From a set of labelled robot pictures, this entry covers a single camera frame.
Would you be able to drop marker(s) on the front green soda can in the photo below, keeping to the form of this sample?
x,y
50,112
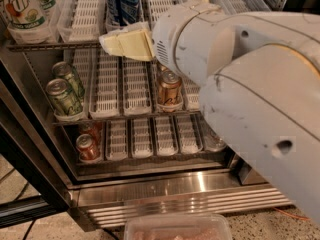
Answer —
x,y
63,98

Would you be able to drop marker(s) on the blue pepsi can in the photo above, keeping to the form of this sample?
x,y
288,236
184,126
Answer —
x,y
123,12

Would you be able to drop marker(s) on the wire shelf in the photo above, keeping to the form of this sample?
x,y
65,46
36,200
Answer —
x,y
125,117
51,46

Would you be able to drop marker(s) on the middle wire shelf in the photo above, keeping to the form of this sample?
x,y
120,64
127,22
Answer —
x,y
125,117

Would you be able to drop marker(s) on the rear red soda can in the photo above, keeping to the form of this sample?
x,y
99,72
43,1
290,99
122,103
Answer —
x,y
91,129

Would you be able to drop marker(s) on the red soda can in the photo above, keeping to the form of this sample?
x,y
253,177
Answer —
x,y
87,147
91,129

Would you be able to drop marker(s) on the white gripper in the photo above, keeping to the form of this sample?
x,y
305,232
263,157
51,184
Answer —
x,y
165,34

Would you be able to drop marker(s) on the rear gold soda can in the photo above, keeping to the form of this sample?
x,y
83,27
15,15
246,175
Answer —
x,y
162,67

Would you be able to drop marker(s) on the front 7up can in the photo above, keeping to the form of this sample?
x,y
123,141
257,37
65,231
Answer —
x,y
24,14

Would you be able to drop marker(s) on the front red soda can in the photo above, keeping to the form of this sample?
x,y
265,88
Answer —
x,y
87,147

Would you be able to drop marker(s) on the clear plastic food container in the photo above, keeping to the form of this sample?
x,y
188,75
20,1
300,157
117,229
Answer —
x,y
178,227

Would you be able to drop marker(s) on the green soda can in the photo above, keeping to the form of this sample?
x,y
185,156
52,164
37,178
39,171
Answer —
x,y
69,73
63,98

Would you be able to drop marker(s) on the stainless steel fridge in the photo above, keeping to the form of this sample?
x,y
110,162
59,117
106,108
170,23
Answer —
x,y
148,165

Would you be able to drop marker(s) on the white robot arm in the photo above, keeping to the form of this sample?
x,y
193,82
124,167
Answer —
x,y
259,80

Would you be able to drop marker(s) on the rear green soda can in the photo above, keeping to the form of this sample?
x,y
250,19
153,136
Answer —
x,y
69,73

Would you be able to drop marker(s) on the front gold soda can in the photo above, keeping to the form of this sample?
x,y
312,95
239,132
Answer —
x,y
169,86

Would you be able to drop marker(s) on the gold soda can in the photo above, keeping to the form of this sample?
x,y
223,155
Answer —
x,y
162,67
169,86

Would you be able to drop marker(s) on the top wire shelf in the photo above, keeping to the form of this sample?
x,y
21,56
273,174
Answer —
x,y
51,46

